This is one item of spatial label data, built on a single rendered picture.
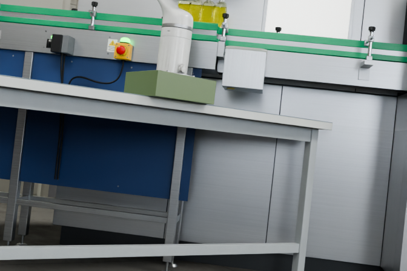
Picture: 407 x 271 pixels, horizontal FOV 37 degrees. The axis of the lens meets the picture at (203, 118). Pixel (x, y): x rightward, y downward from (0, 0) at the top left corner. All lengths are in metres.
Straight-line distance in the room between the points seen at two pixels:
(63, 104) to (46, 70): 0.79
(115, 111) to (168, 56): 0.30
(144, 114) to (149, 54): 0.57
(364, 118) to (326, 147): 0.23
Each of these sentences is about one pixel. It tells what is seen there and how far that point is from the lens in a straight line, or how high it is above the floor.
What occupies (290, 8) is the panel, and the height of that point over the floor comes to 1.29.
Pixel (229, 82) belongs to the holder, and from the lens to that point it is 2.49.
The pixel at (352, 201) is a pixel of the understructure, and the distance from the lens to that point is 3.00.
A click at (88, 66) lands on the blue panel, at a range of 2.81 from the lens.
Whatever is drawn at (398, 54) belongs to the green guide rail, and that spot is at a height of 1.09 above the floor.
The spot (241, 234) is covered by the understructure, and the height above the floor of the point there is 0.17.
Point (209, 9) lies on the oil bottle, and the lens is 2.86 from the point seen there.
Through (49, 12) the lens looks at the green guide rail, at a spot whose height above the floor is 1.12.
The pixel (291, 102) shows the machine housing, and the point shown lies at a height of 0.84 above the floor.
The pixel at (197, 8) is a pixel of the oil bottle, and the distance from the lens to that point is 2.86.
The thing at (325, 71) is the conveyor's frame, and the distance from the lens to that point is 2.78.
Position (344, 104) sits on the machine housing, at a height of 0.85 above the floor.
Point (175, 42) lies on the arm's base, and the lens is 2.29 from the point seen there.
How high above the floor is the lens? 0.63
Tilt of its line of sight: 2 degrees up
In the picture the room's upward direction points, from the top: 6 degrees clockwise
